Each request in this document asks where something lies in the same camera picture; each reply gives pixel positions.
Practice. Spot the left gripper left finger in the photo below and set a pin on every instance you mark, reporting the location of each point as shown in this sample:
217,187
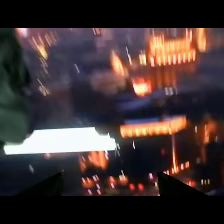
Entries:
46,186

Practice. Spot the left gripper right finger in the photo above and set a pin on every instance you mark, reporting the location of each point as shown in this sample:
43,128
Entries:
173,186

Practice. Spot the dark green garment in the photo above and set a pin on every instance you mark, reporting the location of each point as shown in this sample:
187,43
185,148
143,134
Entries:
13,96

